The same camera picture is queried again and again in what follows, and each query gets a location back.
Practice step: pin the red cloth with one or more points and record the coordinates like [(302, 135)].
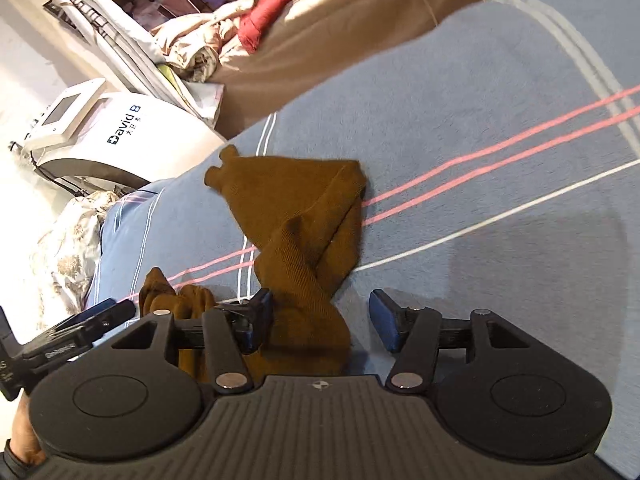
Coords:
[(270, 5)]

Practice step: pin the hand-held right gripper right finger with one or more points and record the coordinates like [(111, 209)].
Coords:
[(386, 322)]

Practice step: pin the tan bed cover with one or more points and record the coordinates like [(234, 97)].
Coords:
[(350, 35)]

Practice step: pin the floral beige cloth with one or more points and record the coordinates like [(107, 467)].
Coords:
[(65, 255)]

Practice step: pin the person's left hand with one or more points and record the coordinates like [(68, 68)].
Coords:
[(22, 427)]

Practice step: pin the brown knitted pants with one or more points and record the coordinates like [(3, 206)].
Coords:
[(300, 240)]

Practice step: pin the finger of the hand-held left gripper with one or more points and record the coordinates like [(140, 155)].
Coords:
[(117, 314), (92, 311)]

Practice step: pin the white machine with screen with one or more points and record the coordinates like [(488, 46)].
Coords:
[(100, 135)]

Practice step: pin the blue striped blanket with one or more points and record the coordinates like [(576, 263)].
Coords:
[(475, 160)]

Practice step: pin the crumpled cream quilt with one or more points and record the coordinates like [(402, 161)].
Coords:
[(197, 42)]

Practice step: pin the white padded board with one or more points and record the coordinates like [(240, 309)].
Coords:
[(107, 25)]

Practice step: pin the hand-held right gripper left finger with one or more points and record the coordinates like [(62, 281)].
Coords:
[(257, 322)]

